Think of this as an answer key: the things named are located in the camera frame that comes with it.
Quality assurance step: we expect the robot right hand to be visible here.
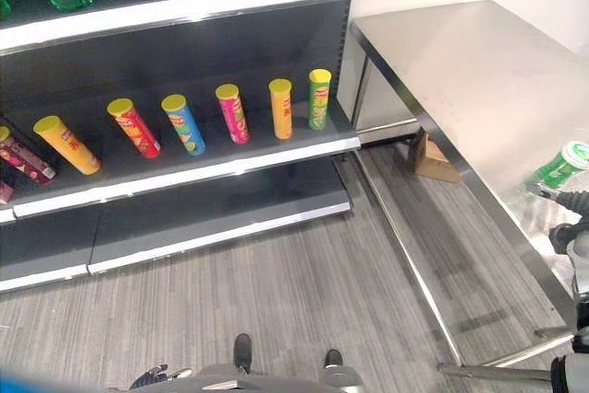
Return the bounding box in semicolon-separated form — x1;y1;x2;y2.
527;181;589;256

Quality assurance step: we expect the grey robot body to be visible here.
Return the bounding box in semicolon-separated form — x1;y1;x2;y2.
104;363;365;393

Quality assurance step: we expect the green white-lidded can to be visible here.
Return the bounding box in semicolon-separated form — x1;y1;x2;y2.
532;140;589;191

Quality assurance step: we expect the yellow chip can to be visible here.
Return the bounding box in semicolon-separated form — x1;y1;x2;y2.
32;115;102;177

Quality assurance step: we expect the pink chip can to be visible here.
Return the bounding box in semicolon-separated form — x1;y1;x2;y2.
214;83;251;145

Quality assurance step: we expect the dark grey shelving unit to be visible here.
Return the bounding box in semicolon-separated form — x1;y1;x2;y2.
0;0;409;294

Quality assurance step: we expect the brown cardboard box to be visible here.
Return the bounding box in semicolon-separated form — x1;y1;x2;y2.
414;132;463;184

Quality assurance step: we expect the stainless steel table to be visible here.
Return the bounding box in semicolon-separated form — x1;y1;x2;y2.
337;0;589;383

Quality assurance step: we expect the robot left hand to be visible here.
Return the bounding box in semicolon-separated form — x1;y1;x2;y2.
130;364;193;390

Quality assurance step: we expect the red chip can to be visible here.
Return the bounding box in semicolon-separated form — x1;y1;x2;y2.
106;98;163;159

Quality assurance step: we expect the orange chip can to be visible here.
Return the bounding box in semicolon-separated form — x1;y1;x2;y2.
268;78;295;141

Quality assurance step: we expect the blue object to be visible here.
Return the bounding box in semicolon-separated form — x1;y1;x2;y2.
0;362;37;393

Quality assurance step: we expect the blue chip can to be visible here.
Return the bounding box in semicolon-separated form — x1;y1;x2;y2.
160;93;207;156

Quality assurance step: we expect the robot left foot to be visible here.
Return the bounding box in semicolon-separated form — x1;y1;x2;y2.
232;333;254;375

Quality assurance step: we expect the maroon chip can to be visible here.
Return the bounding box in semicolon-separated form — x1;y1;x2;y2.
0;125;58;185

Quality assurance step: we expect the green chip can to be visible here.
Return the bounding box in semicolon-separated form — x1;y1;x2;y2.
307;68;333;132

